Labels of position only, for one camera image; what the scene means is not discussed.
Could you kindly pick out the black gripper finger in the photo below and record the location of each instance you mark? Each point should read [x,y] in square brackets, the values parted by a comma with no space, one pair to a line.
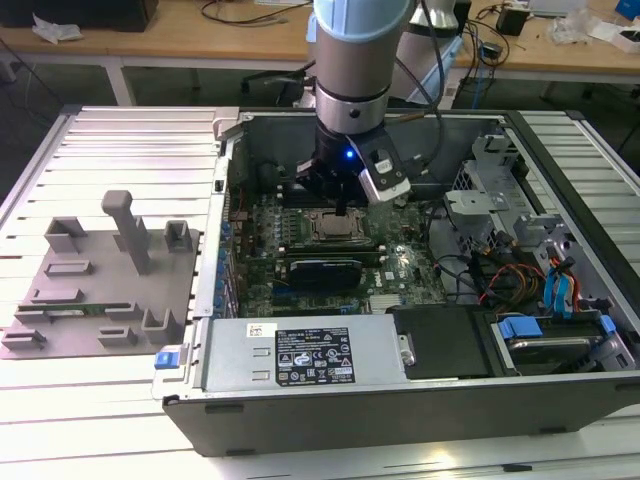
[344,206]
[338,206]

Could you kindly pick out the silver CPU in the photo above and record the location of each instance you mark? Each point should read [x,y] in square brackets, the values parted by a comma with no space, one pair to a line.
[332,227]

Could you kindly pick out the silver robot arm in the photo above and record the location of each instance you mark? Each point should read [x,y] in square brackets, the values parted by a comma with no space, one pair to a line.
[350,65]

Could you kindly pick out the CPU socket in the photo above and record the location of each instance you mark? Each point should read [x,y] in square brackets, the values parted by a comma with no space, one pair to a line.
[312,236]

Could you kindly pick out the black graphics card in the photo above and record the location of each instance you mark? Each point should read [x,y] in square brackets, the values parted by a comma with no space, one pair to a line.
[325,272]

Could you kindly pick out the black office chair base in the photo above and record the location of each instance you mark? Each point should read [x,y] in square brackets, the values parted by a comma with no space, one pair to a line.
[270,82]

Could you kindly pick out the green motherboard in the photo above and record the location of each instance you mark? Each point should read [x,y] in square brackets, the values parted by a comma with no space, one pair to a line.
[415,280]

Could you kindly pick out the silver finned heatsink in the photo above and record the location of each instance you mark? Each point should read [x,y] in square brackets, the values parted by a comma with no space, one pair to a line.
[385,303]

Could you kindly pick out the silver metal drive cage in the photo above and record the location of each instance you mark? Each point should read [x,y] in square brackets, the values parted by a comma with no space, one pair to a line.
[475,200]

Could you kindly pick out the pale blue teach pendant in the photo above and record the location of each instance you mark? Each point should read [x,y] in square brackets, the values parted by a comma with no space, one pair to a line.
[442,65]

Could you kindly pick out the black plastic bay cover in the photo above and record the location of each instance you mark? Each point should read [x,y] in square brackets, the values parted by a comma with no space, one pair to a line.
[440,345]

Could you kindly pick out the grey power supply unit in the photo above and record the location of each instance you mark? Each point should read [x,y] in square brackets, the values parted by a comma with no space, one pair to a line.
[235,360]

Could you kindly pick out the wooden desk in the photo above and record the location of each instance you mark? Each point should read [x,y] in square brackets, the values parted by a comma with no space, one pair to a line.
[175,42]

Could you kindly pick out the blue disk carrier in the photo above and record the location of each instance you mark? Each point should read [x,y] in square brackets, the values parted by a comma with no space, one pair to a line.
[520,327]

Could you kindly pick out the open black PC case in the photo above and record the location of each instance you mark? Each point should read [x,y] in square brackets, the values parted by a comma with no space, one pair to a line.
[300,420]

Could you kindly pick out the small black box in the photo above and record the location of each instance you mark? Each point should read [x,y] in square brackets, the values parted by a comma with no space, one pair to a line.
[512,20]

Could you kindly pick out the blue case latch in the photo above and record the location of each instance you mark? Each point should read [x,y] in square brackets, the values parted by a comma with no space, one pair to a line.
[167,361]

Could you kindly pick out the silver hard disk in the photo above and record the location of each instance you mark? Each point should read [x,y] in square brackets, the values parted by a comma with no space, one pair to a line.
[550,350]

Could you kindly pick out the grey parts rack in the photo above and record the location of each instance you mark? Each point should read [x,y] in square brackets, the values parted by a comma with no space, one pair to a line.
[90,295]

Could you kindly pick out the crumpled clear plastic wrap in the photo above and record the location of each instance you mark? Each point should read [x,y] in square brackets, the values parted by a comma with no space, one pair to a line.
[570,27]

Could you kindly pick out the green RAM stick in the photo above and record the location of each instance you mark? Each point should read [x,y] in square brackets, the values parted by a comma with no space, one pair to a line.
[75,314]

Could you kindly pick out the large black box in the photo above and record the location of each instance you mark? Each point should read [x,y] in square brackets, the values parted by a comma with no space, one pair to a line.
[75,12]

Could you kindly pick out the clear plastic bag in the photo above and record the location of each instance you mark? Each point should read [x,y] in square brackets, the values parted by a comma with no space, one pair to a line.
[55,30]

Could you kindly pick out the white cardboard box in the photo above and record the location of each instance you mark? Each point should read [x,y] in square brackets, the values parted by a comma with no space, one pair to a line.
[615,35]

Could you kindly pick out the blue box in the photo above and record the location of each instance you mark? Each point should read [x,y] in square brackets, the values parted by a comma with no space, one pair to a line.
[629,9]

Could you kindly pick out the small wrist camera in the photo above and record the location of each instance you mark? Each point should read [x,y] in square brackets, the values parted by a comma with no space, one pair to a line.
[303,167]

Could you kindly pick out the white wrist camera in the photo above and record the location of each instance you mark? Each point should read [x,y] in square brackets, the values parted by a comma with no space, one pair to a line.
[387,175]

